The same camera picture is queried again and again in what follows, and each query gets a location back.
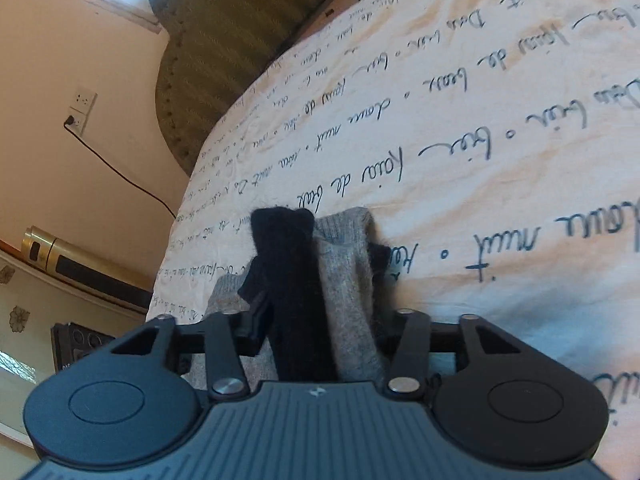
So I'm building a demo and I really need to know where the grey navy knit sweater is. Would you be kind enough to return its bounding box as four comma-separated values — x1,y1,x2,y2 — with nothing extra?
206,207,390,389

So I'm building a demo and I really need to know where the black electronic device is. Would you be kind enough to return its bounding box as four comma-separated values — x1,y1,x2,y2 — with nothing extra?
51,323,114,372

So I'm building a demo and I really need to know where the gold cylindrical speaker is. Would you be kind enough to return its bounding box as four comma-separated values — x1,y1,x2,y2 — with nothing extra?
21,226,153,313

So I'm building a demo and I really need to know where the white script print quilt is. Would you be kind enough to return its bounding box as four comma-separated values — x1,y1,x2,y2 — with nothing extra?
150,0,639,479

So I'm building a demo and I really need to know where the olive green upholstered headboard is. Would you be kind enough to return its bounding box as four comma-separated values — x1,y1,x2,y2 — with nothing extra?
149,0,329,174

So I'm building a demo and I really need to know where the black power cable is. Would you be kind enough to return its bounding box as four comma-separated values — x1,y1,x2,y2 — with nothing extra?
62,115,177,220

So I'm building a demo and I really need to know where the white wall socket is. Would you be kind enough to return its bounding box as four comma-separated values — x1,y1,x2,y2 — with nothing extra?
68,87,98,136

